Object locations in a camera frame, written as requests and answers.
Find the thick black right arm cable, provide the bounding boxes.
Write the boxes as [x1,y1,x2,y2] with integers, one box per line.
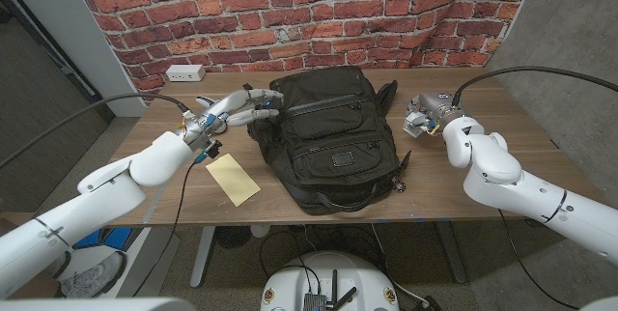
[451,65,618,107]

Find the white package box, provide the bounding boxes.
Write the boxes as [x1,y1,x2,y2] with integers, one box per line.
[404,110,427,138]

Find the black backpack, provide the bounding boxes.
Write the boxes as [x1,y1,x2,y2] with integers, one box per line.
[245,64,412,216]

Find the white game controller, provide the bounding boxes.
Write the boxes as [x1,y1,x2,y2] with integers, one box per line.
[195,96,228,134]

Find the dark grey door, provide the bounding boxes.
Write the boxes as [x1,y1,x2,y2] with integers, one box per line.
[0,0,116,212]

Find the grey table leg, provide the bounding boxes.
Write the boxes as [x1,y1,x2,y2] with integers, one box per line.
[435,221,468,284]

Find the blue floor item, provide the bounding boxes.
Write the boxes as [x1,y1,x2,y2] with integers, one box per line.
[74,226,132,252]

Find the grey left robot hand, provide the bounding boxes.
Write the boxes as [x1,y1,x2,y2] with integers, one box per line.
[181,87,285,152]

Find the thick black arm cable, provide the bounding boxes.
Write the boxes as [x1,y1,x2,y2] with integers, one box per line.
[0,92,190,170]
[451,65,618,107]

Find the white power strip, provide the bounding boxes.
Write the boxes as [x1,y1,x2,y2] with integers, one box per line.
[165,64,207,83]

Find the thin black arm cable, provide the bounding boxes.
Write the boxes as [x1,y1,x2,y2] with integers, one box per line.
[132,160,197,298]
[496,208,580,310]

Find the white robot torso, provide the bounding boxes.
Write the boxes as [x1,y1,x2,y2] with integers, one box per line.
[260,251,401,311]

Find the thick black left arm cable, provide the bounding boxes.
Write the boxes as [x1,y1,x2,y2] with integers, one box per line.
[0,92,190,170]

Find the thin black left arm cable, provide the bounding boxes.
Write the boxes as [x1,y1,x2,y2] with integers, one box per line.
[132,160,197,298]

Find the person in brown trousers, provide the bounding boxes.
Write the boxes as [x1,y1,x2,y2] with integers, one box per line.
[9,271,60,300]

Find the yellow sticky note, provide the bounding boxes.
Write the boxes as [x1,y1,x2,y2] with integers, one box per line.
[205,153,262,208]

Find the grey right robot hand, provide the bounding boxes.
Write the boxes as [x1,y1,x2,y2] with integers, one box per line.
[403,91,464,138]

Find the printed brick wall backdrop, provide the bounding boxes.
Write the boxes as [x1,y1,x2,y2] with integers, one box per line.
[67,0,540,104]

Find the white table leg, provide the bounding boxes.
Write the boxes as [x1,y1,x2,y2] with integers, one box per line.
[189,226,216,289]

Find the grey sneaker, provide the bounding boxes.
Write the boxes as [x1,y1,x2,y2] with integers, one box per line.
[57,251,127,298]

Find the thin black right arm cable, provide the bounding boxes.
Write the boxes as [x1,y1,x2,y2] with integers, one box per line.
[496,208,580,310]

